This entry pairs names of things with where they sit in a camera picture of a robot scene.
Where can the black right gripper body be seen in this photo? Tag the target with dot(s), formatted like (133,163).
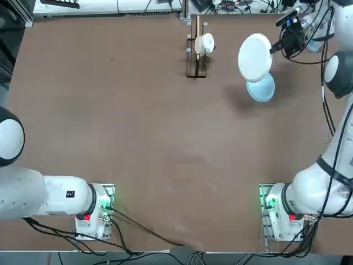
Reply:
(295,40)

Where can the white plate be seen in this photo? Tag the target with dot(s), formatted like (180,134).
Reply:
(253,58)

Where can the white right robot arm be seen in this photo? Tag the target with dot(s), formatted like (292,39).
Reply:
(311,190)

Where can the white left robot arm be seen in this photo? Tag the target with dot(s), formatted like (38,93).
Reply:
(27,193)

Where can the blue plate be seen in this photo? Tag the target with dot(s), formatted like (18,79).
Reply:
(262,92)

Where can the white mug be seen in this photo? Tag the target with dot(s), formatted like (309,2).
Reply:
(204,42)

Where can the large black power adapter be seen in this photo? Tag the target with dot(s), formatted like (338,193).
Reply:
(202,4)

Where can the black toothed stand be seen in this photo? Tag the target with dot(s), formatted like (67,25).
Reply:
(60,3)

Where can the aluminium frame post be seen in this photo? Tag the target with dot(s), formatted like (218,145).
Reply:
(184,11)

